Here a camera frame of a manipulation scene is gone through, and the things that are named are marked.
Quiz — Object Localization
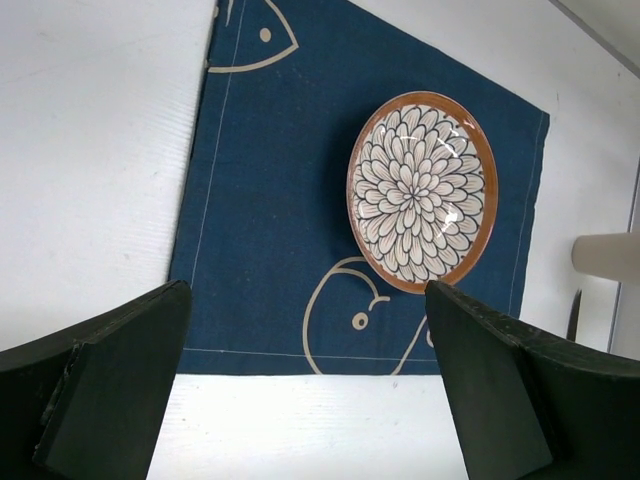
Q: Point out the blue fish placemat cloth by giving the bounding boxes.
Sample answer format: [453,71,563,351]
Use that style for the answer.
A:
[170,1,550,375]

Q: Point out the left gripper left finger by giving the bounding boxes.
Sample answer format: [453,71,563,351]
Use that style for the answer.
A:
[1,281,192,479]

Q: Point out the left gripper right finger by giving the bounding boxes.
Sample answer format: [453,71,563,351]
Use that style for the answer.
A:
[425,281,639,479]

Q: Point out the brown rimmed floral plate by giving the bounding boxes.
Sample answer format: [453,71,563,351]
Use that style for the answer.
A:
[346,91,499,294]

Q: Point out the beige paper cup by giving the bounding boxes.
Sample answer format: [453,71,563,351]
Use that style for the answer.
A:
[571,232,639,285]

